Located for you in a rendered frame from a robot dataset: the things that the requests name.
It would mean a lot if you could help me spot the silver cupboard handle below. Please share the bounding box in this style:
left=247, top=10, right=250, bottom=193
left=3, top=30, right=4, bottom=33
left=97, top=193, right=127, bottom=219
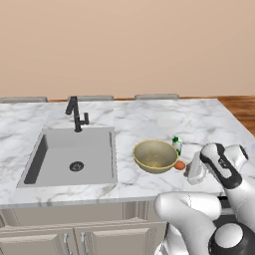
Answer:
left=62, top=232, right=73, bottom=255
left=80, top=231, right=90, bottom=255

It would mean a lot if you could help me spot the yellow-rimmed grey bowl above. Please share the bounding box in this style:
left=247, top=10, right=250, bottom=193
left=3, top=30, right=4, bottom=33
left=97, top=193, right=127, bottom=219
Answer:
left=131, top=138, right=180, bottom=175

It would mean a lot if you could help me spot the brown egg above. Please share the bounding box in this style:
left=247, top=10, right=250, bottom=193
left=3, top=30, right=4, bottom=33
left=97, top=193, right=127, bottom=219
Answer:
left=174, top=160, right=186, bottom=171

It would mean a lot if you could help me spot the grey kitchen sink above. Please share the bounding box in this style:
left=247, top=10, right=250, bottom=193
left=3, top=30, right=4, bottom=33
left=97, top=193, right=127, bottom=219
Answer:
left=16, top=127, right=120, bottom=189

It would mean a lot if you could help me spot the beige cupboard door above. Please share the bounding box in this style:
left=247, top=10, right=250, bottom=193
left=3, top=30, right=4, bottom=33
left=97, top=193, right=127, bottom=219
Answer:
left=74, top=221, right=167, bottom=255
left=0, top=226, right=80, bottom=255

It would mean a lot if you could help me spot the grey stool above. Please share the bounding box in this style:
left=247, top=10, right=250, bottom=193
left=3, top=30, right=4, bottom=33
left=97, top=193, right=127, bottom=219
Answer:
left=67, top=95, right=116, bottom=103
left=133, top=93, right=181, bottom=101
left=0, top=96, right=49, bottom=105

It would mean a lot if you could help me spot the beige false drawer front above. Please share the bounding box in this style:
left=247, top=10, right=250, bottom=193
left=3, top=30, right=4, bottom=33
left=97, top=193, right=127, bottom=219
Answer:
left=1, top=200, right=157, bottom=227

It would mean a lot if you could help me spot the black sink tap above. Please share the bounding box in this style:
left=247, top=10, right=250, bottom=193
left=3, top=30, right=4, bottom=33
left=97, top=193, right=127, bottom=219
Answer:
left=65, top=96, right=91, bottom=133

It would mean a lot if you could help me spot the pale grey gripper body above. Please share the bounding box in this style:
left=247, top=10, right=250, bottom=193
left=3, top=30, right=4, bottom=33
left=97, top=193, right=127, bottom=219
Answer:
left=186, top=150, right=209, bottom=186

